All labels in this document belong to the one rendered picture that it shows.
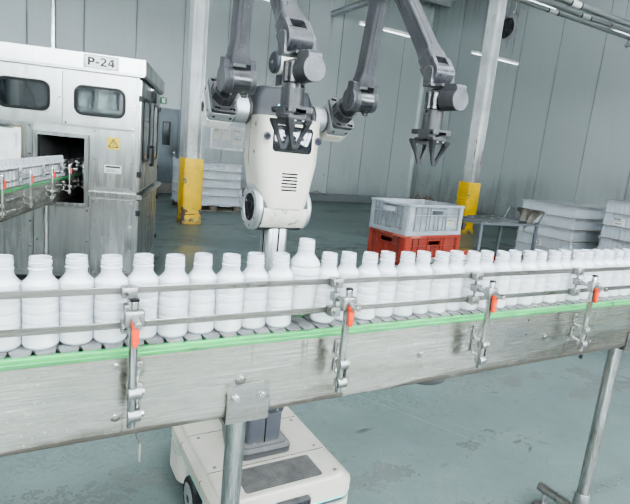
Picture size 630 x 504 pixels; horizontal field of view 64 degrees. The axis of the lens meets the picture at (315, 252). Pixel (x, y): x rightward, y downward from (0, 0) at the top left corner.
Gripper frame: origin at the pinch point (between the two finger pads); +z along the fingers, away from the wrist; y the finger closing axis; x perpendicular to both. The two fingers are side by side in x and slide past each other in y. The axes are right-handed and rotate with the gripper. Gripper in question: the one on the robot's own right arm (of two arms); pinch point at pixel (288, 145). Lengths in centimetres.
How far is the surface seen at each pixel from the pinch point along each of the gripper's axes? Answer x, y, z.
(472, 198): 779, -661, 56
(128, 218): 24, -347, 69
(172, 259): -31.4, 16.3, 24.3
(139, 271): -37.4, 15.5, 26.7
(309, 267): -1.5, 18.2, 26.3
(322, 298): 3.3, 17.2, 34.0
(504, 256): 63, 17, 25
